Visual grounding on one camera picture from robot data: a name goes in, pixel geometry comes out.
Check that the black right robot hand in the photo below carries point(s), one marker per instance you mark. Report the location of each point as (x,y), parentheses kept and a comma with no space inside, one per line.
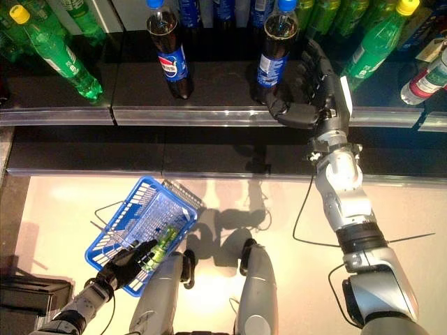
(321,90)

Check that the green bottle in basket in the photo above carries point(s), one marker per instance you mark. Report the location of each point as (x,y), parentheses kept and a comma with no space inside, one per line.
(164,240)

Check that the black metal floor stand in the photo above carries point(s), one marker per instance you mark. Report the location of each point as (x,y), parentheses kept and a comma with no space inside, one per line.
(35,293)

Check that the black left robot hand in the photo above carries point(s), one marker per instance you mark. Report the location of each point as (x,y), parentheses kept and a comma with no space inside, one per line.
(122,267)

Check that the black shelf with clear rail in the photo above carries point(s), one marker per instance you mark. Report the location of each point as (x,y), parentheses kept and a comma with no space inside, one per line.
(223,80)
(419,160)
(227,153)
(35,94)
(436,118)
(87,153)

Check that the Pepsi cola bottle blue cap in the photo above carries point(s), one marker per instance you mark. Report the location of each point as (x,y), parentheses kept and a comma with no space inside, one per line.
(272,63)
(260,10)
(224,10)
(190,12)
(171,63)

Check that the silver left robot leg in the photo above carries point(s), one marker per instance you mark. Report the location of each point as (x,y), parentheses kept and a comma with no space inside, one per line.
(157,296)

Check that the clear water bottle red label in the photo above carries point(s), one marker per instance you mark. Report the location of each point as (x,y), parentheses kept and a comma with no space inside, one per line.
(424,83)

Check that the blue plastic shopping basket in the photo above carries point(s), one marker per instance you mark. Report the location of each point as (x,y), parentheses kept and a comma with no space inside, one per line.
(139,209)

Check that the small tan snack pack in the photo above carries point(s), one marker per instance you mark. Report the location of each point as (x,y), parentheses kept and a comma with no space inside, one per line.
(431,50)

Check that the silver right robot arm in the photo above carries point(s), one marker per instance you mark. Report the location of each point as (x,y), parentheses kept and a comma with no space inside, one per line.
(342,174)

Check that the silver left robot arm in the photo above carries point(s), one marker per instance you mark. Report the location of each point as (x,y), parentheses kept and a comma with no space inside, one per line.
(80,303)

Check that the green drink can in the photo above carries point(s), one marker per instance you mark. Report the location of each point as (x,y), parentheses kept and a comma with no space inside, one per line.
(351,17)
(379,8)
(326,14)
(305,7)

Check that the green Sprite bottle yellow cap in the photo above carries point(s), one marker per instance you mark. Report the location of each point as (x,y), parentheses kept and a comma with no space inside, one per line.
(373,49)
(59,59)
(52,17)
(14,45)

